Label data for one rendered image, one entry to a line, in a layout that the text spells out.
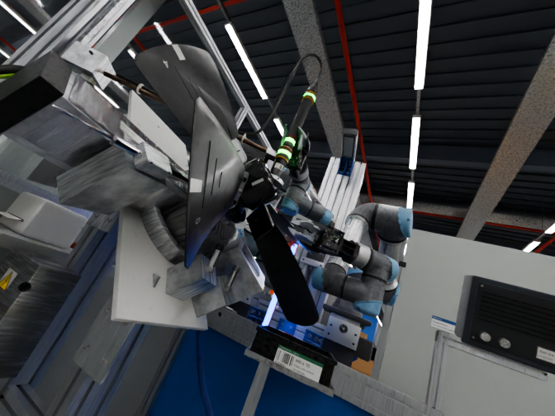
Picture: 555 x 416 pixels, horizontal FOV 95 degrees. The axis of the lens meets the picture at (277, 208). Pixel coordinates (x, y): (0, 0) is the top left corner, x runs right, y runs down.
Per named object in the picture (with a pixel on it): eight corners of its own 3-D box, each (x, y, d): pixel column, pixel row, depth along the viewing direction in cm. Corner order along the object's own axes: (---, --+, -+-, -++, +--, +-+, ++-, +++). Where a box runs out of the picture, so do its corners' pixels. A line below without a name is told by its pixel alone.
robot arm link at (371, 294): (343, 306, 82) (352, 274, 86) (379, 319, 77) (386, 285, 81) (339, 303, 76) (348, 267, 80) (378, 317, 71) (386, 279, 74)
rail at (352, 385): (184, 313, 105) (193, 294, 107) (190, 314, 108) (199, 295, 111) (438, 450, 63) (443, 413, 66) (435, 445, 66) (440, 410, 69)
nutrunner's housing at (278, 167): (263, 184, 74) (313, 75, 89) (261, 189, 78) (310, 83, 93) (275, 190, 74) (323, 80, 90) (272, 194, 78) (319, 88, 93)
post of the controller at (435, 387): (427, 405, 68) (438, 329, 74) (425, 404, 70) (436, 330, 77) (439, 412, 66) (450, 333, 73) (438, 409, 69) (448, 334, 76)
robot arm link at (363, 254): (360, 246, 85) (353, 270, 83) (348, 241, 84) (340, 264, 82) (373, 246, 77) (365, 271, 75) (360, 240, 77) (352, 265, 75)
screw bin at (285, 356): (246, 353, 65) (257, 325, 67) (258, 347, 80) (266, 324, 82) (329, 394, 60) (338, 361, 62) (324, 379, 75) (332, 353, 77)
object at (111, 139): (207, 200, 61) (45, 117, 28) (205, 191, 61) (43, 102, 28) (215, 196, 60) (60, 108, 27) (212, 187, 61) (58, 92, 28)
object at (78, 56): (53, 56, 69) (73, 36, 72) (67, 76, 75) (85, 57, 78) (90, 74, 70) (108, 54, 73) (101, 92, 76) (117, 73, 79)
